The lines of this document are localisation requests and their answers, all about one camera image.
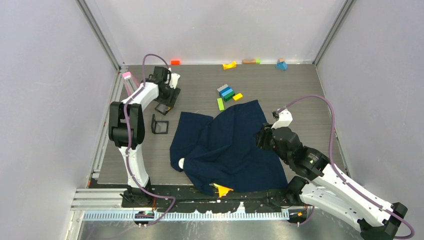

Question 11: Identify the black frame stand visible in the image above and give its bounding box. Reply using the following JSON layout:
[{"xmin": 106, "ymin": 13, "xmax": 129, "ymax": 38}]
[
  {"xmin": 154, "ymin": 100, "xmax": 172, "ymax": 116},
  {"xmin": 151, "ymin": 114, "xmax": 169, "ymax": 135}
]

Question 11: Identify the navy blue t-shirt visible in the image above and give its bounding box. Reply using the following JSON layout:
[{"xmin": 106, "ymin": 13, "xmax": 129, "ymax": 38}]
[{"xmin": 169, "ymin": 100, "xmax": 288, "ymax": 195}]

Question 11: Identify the white round brooch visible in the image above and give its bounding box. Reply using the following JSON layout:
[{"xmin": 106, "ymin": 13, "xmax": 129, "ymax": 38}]
[{"xmin": 178, "ymin": 158, "xmax": 185, "ymax": 170}]

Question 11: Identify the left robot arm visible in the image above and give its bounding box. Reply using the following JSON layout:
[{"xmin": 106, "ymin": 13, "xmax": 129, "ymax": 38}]
[{"xmin": 108, "ymin": 66, "xmax": 181, "ymax": 207}]

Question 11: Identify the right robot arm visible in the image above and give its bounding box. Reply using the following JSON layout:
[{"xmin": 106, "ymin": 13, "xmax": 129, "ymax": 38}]
[{"xmin": 254, "ymin": 123, "xmax": 408, "ymax": 240}]

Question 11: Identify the pink metronome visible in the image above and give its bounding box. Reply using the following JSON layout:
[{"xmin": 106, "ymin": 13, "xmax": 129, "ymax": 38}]
[{"xmin": 122, "ymin": 71, "xmax": 140, "ymax": 96}]

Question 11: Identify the lime green block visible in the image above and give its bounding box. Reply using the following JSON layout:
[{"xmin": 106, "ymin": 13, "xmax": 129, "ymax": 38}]
[{"xmin": 217, "ymin": 97, "xmax": 225, "ymax": 112}]

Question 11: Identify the grey blue green block stack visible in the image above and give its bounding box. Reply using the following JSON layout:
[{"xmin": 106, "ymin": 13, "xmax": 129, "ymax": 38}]
[{"xmin": 217, "ymin": 84, "xmax": 236, "ymax": 102}]

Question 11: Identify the yellow small block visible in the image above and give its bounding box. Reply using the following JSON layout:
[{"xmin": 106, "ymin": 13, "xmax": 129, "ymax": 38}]
[{"xmin": 232, "ymin": 93, "xmax": 243, "ymax": 102}]

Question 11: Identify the yellow arch block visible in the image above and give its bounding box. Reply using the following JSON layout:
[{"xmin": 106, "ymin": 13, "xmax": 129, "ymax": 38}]
[{"xmin": 222, "ymin": 61, "xmax": 237, "ymax": 70}]

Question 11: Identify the blue triangle block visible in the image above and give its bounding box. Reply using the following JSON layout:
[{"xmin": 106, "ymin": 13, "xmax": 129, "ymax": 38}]
[{"xmin": 275, "ymin": 61, "xmax": 288, "ymax": 71}]

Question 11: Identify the yellow orange block stack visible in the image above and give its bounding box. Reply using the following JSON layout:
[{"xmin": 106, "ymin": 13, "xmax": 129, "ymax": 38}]
[{"xmin": 213, "ymin": 183, "xmax": 234, "ymax": 198}]

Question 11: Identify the tan flat block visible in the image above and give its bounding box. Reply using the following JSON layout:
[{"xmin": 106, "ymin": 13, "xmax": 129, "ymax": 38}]
[{"xmin": 242, "ymin": 59, "xmax": 256, "ymax": 65}]

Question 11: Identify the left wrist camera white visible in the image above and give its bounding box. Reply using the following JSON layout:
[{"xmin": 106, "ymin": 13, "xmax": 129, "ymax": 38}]
[{"xmin": 167, "ymin": 67, "xmax": 181, "ymax": 89}]

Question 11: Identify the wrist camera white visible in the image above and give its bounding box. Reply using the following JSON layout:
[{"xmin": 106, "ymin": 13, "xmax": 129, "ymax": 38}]
[
  {"xmin": 167, "ymin": 67, "xmax": 181, "ymax": 89},
  {"xmin": 271, "ymin": 108, "xmax": 293, "ymax": 129}
]

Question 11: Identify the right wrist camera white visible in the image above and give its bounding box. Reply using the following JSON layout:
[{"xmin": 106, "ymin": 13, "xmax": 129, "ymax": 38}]
[{"xmin": 271, "ymin": 108, "xmax": 293, "ymax": 129}]

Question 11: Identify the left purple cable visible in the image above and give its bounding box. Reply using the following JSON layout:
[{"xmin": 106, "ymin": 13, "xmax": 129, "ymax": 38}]
[{"xmin": 123, "ymin": 53, "xmax": 177, "ymax": 228}]

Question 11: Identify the purple cable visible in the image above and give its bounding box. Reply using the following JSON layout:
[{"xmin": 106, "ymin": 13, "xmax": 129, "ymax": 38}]
[
  {"xmin": 273, "ymin": 94, "xmax": 416, "ymax": 240},
  {"xmin": 123, "ymin": 53, "xmax": 177, "ymax": 228}
]

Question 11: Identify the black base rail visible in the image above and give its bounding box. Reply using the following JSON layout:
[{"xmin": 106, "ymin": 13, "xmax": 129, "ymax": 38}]
[{"xmin": 120, "ymin": 185, "xmax": 308, "ymax": 214}]

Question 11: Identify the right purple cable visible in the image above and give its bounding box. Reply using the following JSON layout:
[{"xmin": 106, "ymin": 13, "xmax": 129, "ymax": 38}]
[{"xmin": 273, "ymin": 94, "xmax": 416, "ymax": 240}]

